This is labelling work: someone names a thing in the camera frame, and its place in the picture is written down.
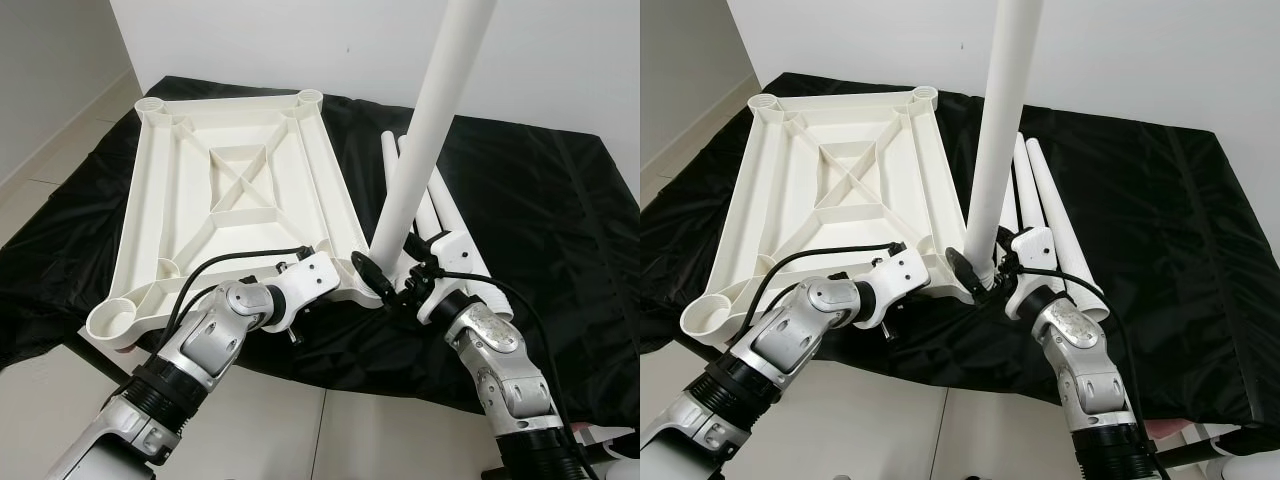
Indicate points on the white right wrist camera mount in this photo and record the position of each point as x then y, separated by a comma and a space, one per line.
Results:
445, 250
1035, 250

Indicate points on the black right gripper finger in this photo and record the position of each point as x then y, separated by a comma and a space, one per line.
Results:
414, 246
1008, 245
370, 275
965, 272

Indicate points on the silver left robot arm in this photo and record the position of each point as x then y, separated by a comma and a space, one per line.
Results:
210, 340
800, 340

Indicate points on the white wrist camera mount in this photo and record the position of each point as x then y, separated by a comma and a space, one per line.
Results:
310, 275
445, 250
905, 272
1035, 250

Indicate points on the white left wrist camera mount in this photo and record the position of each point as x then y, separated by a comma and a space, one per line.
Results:
310, 275
905, 272

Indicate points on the black tablecloth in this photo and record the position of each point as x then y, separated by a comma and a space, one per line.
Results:
540, 220
1180, 220

